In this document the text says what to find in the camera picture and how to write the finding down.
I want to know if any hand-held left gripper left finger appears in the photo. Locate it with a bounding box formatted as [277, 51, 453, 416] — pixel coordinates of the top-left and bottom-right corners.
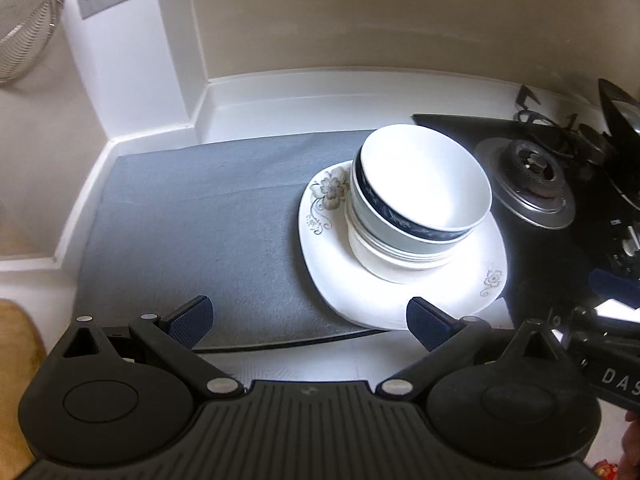
[51, 295, 250, 404]

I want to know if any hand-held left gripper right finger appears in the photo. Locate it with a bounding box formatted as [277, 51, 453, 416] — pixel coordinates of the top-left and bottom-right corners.
[372, 296, 575, 403]

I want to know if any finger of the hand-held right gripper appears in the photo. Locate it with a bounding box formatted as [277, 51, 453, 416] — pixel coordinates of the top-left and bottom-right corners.
[587, 268, 640, 302]

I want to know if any cream straight-sided bowl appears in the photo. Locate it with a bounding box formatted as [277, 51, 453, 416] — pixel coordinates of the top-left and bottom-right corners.
[346, 200, 451, 285]

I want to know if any light blue spiral bowl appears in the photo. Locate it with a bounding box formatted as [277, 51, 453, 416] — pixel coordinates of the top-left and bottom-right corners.
[350, 157, 473, 257]

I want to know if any white plate with large flower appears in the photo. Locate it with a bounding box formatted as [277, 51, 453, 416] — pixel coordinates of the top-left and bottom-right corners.
[298, 159, 508, 331]

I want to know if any white bowl with blue band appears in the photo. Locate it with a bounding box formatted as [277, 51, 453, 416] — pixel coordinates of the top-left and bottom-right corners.
[356, 124, 493, 243]

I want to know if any person's right hand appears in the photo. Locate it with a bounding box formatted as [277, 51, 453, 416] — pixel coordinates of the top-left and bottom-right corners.
[621, 405, 640, 480]

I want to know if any stove knob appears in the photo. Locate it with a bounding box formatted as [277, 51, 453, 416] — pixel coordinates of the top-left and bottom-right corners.
[607, 225, 640, 271]

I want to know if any black glass gas stove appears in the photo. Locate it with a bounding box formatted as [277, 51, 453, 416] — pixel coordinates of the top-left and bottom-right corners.
[412, 112, 640, 341]

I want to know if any grey table mat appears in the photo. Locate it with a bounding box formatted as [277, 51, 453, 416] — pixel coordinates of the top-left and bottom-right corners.
[72, 127, 516, 351]

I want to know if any metal stove burner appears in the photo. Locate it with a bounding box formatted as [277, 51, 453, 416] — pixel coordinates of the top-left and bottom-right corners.
[474, 136, 576, 229]

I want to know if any black pan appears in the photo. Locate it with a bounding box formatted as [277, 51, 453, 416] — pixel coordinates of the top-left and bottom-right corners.
[598, 78, 640, 196]

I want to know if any black pan support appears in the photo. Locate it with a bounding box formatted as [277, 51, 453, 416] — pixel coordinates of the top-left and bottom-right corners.
[515, 85, 606, 161]

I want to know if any wooden cutting board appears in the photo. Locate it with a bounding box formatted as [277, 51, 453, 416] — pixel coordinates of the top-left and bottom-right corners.
[0, 299, 51, 480]

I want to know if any metal mesh strainer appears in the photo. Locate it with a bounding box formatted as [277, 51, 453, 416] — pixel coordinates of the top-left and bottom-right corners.
[0, 0, 66, 83]

